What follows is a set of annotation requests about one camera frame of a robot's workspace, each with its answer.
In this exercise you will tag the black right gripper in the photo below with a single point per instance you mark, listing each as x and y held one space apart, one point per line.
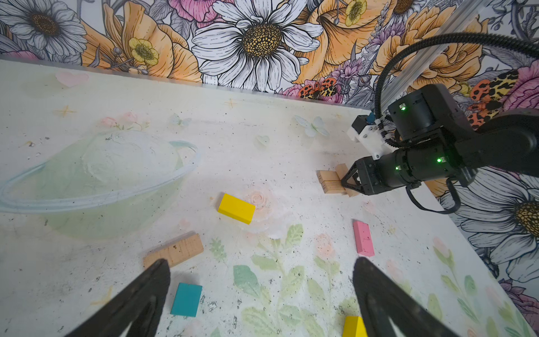
409 166

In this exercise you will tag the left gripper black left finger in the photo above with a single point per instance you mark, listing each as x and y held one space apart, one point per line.
136 310

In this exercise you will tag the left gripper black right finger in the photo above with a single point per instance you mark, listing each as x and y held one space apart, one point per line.
386 308

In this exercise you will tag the teal cube block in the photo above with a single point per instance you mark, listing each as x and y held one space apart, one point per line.
186 301

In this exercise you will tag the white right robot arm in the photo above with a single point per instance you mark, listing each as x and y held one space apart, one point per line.
509 142

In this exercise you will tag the yellow cube block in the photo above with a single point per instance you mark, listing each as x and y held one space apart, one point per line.
354 327

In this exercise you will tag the pink rectangular block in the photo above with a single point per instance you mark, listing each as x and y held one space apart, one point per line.
363 239

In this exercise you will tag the yellow rectangular block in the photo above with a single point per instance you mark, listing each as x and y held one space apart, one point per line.
236 209

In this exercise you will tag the clear plastic bowl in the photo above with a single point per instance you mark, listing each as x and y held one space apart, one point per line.
103 186

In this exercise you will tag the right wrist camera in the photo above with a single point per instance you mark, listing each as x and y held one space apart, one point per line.
362 131

